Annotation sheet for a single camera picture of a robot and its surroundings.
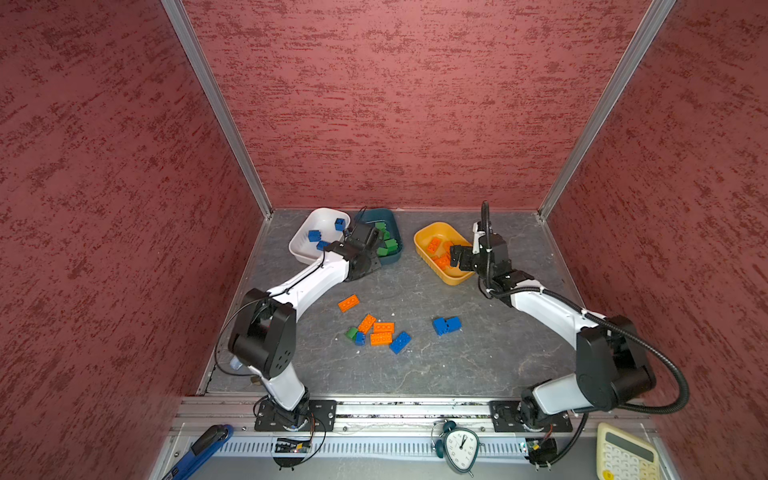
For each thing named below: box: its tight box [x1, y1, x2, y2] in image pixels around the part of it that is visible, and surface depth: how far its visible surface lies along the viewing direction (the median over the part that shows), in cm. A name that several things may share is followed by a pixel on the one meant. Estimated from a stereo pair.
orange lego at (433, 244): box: [427, 237, 442, 254], surface depth 112 cm
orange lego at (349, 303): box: [337, 294, 361, 313], surface depth 97 cm
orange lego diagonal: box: [357, 313, 377, 334], surface depth 91 cm
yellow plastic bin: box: [414, 221, 475, 286], surface depth 111 cm
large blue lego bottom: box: [389, 331, 412, 355], surface depth 87 cm
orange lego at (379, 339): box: [370, 332, 392, 346], surface depth 87 cm
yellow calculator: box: [596, 423, 661, 480], surface depth 69 cm
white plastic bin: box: [289, 208, 351, 263], surface depth 115 cm
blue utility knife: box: [162, 424, 234, 480], surface depth 68 cm
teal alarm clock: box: [431, 420, 480, 477], surface depth 68 cm
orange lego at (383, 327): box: [373, 322, 395, 334], surface depth 91 cm
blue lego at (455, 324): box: [444, 316, 463, 333], surface depth 91 cm
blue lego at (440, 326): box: [432, 317, 449, 336], surface depth 91 cm
